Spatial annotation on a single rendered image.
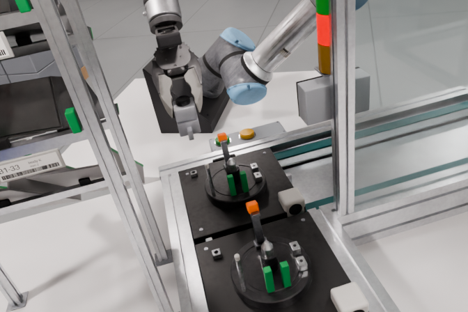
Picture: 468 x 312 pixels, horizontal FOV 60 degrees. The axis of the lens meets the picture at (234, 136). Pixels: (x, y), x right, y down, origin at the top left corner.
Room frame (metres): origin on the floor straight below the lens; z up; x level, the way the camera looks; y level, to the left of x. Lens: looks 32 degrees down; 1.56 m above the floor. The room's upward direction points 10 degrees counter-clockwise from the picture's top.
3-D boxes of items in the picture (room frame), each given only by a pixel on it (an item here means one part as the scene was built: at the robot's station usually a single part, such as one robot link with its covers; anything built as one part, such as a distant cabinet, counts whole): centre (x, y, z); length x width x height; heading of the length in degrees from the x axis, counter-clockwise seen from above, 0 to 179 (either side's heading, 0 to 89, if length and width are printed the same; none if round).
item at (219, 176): (0.72, 0.02, 0.98); 0.14 x 0.14 x 0.02
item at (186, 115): (0.74, 0.09, 1.17); 0.08 x 0.04 x 0.07; 6
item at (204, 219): (0.72, 0.02, 0.96); 0.24 x 0.24 x 0.02; 8
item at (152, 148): (1.29, 0.09, 0.84); 0.90 x 0.70 x 0.03; 71
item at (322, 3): (0.63, -0.19, 1.39); 0.05 x 0.05 x 0.05
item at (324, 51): (0.63, -0.19, 1.29); 0.05 x 0.05 x 0.05
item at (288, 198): (0.64, -0.09, 0.97); 0.05 x 0.05 x 0.04; 8
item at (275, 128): (0.95, -0.04, 0.93); 0.21 x 0.07 x 0.06; 98
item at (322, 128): (0.91, -0.23, 0.91); 0.89 x 0.06 x 0.11; 98
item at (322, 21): (0.63, -0.19, 1.34); 0.05 x 0.05 x 0.05
